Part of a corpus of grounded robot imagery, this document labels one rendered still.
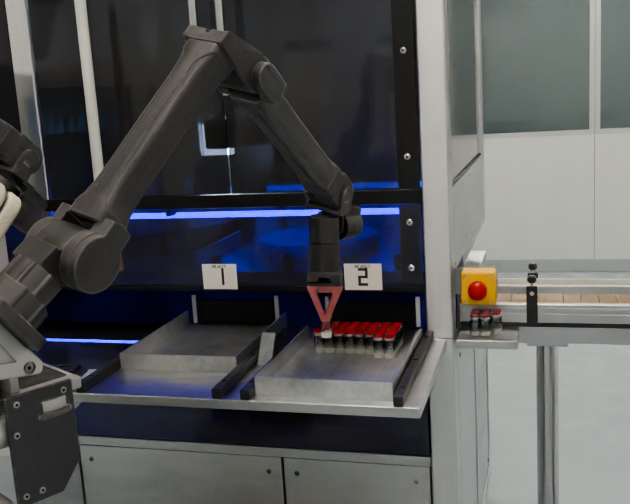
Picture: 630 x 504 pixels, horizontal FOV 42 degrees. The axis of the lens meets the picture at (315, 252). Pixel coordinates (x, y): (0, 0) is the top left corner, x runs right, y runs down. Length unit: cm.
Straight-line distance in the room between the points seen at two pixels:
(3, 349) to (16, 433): 19
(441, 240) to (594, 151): 465
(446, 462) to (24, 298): 116
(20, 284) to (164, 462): 118
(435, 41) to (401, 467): 95
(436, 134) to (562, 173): 465
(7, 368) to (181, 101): 41
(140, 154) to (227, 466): 113
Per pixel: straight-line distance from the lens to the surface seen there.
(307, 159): 143
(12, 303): 103
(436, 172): 176
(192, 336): 196
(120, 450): 220
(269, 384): 154
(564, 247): 646
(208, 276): 194
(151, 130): 113
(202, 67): 118
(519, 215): 642
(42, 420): 123
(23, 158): 151
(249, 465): 206
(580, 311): 191
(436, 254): 179
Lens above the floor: 142
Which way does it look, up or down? 11 degrees down
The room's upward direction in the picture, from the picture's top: 3 degrees counter-clockwise
